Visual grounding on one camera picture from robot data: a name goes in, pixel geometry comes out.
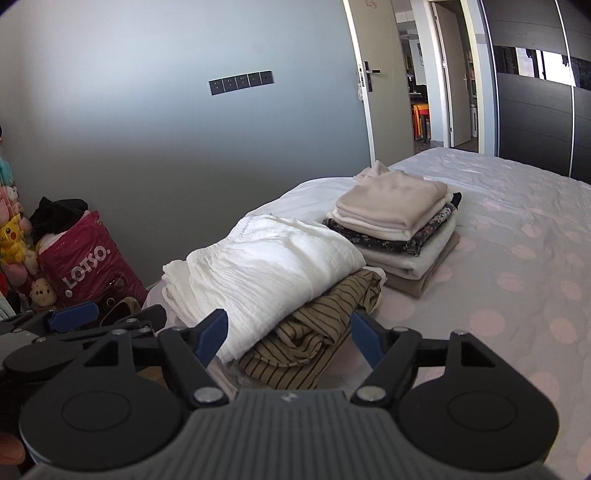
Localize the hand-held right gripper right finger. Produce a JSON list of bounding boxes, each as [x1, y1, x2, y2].
[[352, 310, 499, 408]]

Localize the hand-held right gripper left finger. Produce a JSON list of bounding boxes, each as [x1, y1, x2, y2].
[[83, 308, 229, 408]]

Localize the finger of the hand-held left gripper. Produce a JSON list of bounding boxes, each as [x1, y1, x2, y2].
[[0, 302, 100, 335], [34, 305, 167, 344]]

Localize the white crinkled pants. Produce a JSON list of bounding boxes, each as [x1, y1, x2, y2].
[[163, 215, 368, 363]]

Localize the stack of folded clothes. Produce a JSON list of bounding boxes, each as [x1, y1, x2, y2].
[[322, 205, 459, 257]]

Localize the yellow bear plush toy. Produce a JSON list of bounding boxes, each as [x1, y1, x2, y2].
[[28, 277, 58, 308]]

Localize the red plastic bag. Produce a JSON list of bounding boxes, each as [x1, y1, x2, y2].
[[36, 210, 148, 310]]

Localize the brown striped garment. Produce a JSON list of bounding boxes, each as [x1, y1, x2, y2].
[[238, 270, 384, 391]]

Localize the pink plush toy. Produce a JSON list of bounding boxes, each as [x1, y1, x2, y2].
[[0, 185, 21, 215], [4, 258, 38, 289]]

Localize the tan folded garment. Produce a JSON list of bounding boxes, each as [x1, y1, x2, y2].
[[382, 231, 462, 299]]

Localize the light grey folded garment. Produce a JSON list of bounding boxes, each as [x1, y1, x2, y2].
[[358, 217, 459, 280]]

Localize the black cloth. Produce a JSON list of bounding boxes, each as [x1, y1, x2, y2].
[[28, 196, 89, 245]]

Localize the cream folded garment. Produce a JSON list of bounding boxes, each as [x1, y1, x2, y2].
[[330, 203, 453, 241]]

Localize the beige folded garment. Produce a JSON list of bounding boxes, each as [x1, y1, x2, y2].
[[336, 161, 454, 230]]

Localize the grey pink-dotted bed cover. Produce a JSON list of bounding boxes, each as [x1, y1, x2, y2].
[[318, 148, 591, 480]]

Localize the white bed sheet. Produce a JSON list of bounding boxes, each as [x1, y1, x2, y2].
[[143, 178, 365, 324]]

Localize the beige door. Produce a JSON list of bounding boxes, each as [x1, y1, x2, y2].
[[346, 0, 416, 169]]

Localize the orange chair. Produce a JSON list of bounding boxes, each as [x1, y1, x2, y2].
[[412, 104, 432, 141]]

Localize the black sliding wardrobe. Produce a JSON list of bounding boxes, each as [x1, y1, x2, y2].
[[480, 0, 591, 178]]

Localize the hallway door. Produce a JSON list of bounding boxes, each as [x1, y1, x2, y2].
[[434, 2, 472, 148]]

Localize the black wall switch panel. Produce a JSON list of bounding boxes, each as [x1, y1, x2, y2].
[[209, 70, 275, 96]]

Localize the black door handle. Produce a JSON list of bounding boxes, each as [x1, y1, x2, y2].
[[360, 60, 382, 88]]

